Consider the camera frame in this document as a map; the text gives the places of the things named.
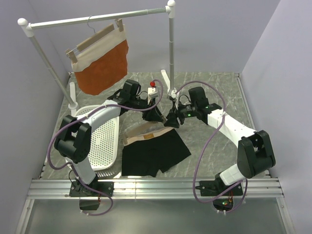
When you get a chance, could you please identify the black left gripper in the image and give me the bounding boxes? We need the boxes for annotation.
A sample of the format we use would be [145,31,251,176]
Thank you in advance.
[130,96,163,122]

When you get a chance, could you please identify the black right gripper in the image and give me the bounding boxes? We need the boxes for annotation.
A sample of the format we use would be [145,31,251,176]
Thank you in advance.
[164,100,198,129]

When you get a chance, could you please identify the black underwear beige waistband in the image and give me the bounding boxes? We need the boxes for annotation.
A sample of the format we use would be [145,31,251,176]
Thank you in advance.
[121,127,191,177]

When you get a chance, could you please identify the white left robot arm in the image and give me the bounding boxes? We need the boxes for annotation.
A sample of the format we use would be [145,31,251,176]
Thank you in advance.
[49,79,164,196]

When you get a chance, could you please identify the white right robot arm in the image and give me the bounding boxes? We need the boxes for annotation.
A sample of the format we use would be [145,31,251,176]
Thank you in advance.
[165,87,276,195]

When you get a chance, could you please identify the white perforated plastic basket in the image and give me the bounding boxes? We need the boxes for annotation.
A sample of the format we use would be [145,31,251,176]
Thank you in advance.
[88,117,119,172]

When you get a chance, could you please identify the orange shorts beige waistband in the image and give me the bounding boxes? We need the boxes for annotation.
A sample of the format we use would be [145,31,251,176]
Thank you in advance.
[71,26,129,96]

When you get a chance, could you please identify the silver white clothes rack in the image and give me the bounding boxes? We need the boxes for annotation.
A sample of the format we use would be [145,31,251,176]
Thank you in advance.
[17,0,178,110]

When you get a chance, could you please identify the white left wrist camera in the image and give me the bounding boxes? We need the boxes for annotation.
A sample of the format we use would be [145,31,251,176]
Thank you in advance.
[147,81,159,102]

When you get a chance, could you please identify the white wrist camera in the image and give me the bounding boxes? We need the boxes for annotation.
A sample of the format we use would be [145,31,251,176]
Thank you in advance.
[147,81,159,102]
[167,88,179,100]

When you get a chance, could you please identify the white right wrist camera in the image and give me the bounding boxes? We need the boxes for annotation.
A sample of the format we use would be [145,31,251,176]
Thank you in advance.
[167,88,179,100]

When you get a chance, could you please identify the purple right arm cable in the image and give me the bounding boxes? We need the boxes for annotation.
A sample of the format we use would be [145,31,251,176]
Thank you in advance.
[174,81,249,215]

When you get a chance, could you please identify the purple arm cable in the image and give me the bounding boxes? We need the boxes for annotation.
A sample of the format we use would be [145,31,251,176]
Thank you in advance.
[46,79,163,216]
[174,81,249,215]

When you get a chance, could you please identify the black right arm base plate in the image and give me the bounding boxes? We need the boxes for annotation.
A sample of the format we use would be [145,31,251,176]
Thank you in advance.
[195,180,243,196]

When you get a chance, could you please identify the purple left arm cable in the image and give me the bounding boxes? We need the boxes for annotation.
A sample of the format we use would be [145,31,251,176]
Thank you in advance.
[46,79,163,216]

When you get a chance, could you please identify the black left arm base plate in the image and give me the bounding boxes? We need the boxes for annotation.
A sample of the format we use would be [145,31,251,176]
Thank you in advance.
[69,180,114,197]

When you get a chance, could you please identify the aluminium front rail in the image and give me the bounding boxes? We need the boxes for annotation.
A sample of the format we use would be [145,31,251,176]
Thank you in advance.
[26,177,284,199]

